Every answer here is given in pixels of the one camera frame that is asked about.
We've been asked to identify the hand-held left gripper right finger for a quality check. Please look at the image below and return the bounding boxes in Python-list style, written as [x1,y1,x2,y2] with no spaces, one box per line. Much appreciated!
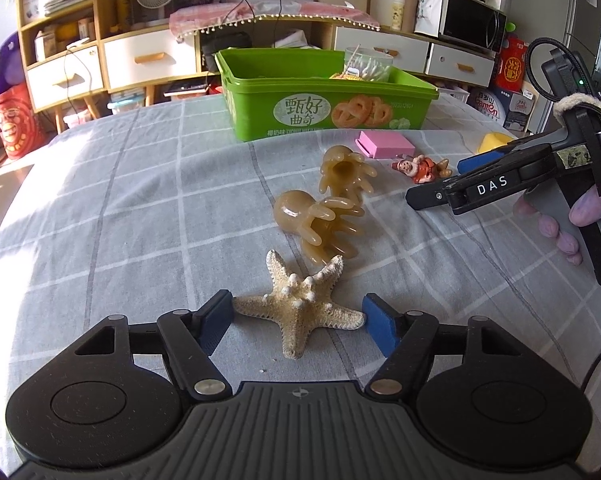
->
[361,294,524,403]

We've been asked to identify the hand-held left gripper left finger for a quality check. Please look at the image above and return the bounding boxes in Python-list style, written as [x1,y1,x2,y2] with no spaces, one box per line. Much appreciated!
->
[74,289,234,403]

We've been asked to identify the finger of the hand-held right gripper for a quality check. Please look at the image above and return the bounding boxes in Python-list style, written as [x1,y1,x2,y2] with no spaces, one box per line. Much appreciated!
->
[458,144,551,176]
[405,182,454,211]

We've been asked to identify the small cartoon figurine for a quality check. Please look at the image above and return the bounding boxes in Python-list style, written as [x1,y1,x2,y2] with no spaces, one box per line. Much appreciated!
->
[391,155,452,184]

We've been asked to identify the beige starfish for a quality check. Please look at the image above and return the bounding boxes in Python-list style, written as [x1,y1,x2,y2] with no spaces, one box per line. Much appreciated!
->
[232,249,367,360]

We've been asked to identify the clear cotton swab jar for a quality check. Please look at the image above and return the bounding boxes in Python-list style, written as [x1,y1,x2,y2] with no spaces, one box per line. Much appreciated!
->
[343,46,395,83]

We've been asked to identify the green plastic box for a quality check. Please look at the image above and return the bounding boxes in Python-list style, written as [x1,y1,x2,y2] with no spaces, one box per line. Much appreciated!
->
[214,47,440,142]

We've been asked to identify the person's right hand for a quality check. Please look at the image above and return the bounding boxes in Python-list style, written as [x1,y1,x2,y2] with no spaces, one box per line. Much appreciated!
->
[513,180,601,267]

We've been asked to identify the yellow capsule half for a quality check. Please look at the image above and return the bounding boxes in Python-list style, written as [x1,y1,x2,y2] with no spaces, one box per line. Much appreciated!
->
[477,132,514,155]

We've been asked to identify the white blue carton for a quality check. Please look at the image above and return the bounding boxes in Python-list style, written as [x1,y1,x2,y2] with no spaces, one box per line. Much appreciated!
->
[468,87,511,128]

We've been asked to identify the small pink box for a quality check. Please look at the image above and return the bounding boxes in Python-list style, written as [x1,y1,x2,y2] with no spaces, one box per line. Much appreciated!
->
[355,131,416,160]

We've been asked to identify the white plastic crate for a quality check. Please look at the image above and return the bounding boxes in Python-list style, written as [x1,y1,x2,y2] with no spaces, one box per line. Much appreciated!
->
[441,85,469,106]

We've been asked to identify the amber octopus toy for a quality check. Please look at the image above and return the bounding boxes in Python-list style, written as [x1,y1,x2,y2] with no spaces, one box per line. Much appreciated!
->
[273,189,366,265]
[318,145,380,206]

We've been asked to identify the white cabinet drawer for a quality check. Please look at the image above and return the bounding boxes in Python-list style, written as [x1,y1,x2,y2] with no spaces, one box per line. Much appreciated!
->
[335,26,430,72]
[425,42,496,88]
[26,45,104,111]
[103,30,197,92]

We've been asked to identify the red gift box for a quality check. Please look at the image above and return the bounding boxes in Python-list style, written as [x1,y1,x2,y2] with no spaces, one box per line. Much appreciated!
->
[493,37,529,93]

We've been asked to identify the grey checked blanket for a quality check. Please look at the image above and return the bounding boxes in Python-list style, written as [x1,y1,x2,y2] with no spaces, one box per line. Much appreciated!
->
[0,90,601,480]

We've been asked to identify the black microwave oven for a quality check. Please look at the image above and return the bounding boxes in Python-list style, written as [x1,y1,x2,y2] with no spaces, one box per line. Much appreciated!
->
[441,0,507,53]

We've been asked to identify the white cylindrical canister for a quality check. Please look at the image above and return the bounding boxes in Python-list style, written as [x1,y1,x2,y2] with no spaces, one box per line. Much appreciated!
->
[391,0,411,31]

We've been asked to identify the black laptop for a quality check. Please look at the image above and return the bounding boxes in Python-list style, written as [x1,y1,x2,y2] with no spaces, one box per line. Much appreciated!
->
[163,82,208,98]

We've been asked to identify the clear storage box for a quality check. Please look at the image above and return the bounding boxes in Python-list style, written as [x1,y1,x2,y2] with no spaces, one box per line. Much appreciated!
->
[108,87,146,116]
[63,107,91,128]

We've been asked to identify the pink tasselled cloth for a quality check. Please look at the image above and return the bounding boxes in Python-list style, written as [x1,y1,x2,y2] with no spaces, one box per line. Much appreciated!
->
[169,0,381,43]

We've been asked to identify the black bag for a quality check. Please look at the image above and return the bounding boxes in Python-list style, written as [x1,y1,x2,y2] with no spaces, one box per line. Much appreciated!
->
[202,32,251,71]

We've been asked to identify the red printed bag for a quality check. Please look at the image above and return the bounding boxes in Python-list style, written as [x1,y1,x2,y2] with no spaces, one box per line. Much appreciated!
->
[0,85,46,161]

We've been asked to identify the purple plush toy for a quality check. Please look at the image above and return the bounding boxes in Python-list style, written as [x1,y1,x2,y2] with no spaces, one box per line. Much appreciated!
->
[0,30,28,98]

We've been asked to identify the wooden cabinet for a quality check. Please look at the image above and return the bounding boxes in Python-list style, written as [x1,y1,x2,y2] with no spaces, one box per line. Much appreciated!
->
[15,0,499,133]

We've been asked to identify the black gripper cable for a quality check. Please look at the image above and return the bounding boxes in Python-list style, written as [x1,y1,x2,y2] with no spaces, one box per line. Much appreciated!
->
[525,37,601,126]

